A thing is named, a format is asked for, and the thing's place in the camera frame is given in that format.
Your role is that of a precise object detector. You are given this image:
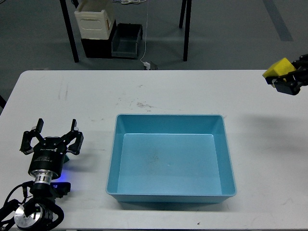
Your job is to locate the black crate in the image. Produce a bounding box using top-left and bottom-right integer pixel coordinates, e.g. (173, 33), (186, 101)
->
(81, 21), (117, 59)

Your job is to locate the blue plastic tray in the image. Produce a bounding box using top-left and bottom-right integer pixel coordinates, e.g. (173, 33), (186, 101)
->
(106, 114), (237, 204)

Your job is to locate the black table leg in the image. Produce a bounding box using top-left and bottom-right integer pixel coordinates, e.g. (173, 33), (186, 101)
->
(179, 0), (187, 28)
(183, 0), (192, 62)
(59, 0), (79, 63)

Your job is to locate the yellow block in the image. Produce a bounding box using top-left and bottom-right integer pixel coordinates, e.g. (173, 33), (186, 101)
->
(262, 58), (296, 85)

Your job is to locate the black table leg far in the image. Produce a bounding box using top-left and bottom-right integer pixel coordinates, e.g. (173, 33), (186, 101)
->
(179, 0), (187, 28)

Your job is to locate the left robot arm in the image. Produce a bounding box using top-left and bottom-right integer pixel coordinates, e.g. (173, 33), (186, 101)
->
(0, 118), (84, 231)

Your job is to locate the green block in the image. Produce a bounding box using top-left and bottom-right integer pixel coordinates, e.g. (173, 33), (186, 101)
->
(64, 155), (70, 164)

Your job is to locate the dark grey bin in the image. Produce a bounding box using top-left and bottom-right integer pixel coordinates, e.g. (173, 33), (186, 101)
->
(111, 23), (143, 59)

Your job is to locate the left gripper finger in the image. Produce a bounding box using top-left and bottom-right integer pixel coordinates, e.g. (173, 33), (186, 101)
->
(60, 119), (84, 155)
(20, 118), (45, 155)

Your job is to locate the white cable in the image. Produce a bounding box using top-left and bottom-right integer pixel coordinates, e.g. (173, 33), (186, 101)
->
(112, 0), (150, 64)

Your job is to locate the black table leg left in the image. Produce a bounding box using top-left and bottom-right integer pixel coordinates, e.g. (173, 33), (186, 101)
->
(59, 0), (79, 63)

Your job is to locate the black table leg right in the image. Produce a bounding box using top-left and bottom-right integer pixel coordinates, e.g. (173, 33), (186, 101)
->
(183, 0), (192, 62)

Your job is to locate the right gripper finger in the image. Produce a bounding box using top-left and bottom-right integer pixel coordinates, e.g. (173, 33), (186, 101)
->
(265, 71), (303, 95)
(291, 54), (308, 71)

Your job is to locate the white power adapter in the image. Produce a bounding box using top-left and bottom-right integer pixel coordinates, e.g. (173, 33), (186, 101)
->
(143, 62), (151, 70)

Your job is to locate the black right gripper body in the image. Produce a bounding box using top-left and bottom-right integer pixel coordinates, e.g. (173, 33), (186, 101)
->
(298, 65), (308, 87)

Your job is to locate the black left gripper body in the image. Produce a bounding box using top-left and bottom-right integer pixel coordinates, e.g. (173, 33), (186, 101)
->
(28, 137), (67, 180)

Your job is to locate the cream plastic box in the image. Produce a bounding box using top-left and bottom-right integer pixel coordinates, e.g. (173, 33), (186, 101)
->
(74, 0), (115, 40)

